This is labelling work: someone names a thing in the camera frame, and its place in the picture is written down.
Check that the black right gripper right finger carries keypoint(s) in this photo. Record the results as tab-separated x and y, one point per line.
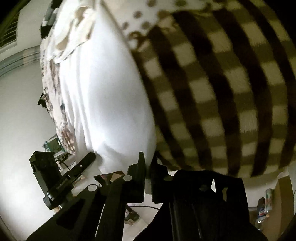
202	205

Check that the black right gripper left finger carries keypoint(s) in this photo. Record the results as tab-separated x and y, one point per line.
97	213

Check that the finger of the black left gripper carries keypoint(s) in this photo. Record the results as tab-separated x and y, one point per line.
77	170

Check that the white t-shirt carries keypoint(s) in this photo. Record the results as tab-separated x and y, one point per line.
105	100

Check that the green storage shelf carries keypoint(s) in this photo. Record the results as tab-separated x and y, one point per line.
54	145

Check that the drink can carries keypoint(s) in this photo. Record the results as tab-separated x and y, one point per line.
264	207

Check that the left green curtain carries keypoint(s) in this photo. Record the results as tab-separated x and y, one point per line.
20	59

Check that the floral bed blanket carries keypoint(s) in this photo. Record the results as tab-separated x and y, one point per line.
219	77

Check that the striped folded garment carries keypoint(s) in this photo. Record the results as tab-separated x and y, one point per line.
49	18

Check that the barred window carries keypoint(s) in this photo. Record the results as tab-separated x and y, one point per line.
9	28

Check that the black camera box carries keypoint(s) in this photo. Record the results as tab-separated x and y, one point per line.
45	170

